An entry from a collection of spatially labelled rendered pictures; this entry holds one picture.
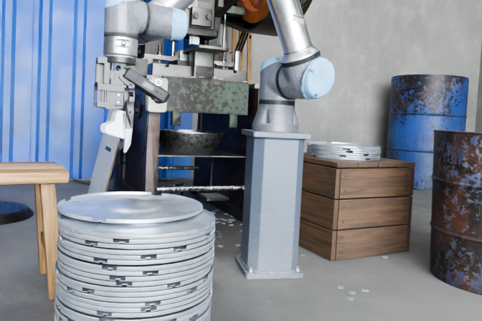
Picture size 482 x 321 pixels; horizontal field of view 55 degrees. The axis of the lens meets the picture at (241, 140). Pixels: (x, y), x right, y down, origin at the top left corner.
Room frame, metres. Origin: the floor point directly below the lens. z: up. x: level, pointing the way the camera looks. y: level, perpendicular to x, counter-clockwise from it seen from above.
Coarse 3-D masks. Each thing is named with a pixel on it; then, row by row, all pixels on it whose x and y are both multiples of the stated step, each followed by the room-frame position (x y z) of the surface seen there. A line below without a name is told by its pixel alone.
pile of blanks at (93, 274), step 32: (64, 256) 0.76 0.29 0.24; (96, 256) 0.73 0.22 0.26; (128, 256) 0.73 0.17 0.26; (160, 256) 0.74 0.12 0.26; (192, 256) 0.78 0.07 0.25; (64, 288) 0.76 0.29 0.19; (96, 288) 0.73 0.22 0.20; (128, 288) 0.72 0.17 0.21; (160, 288) 0.74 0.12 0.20; (192, 288) 0.80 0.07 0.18; (64, 320) 0.78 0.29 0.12; (96, 320) 0.73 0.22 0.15; (128, 320) 0.72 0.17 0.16; (160, 320) 0.74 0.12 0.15; (192, 320) 0.80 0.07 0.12
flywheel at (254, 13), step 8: (240, 0) 2.56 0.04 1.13; (248, 0) 2.54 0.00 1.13; (256, 0) 2.45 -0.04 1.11; (264, 0) 2.36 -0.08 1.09; (248, 8) 2.47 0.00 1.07; (256, 8) 2.44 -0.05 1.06; (264, 8) 2.27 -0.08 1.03; (248, 16) 2.45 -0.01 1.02; (256, 16) 2.35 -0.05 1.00; (264, 16) 2.27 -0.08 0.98
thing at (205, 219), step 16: (64, 224) 0.77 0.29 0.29; (80, 224) 0.80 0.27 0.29; (96, 224) 0.80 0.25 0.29; (112, 224) 0.81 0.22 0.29; (128, 224) 0.81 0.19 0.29; (144, 224) 0.81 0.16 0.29; (160, 224) 0.82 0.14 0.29; (176, 224) 0.83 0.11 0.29; (192, 224) 0.84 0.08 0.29; (208, 224) 0.82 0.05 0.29
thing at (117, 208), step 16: (112, 192) 1.06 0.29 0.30; (128, 192) 1.07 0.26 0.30; (144, 192) 1.08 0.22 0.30; (64, 208) 0.89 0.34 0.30; (80, 208) 0.90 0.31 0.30; (96, 208) 0.90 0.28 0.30; (112, 208) 0.88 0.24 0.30; (128, 208) 0.89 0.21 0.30; (144, 208) 0.90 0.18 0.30; (160, 208) 0.92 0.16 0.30; (176, 208) 0.94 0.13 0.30; (192, 208) 0.95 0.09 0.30
